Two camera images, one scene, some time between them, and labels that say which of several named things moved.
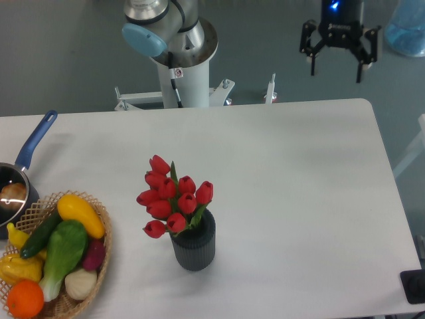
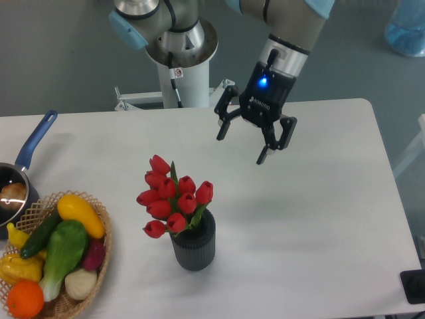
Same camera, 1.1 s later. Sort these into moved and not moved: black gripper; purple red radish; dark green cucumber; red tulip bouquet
Moved: black gripper
Not moved: red tulip bouquet; purple red radish; dark green cucumber
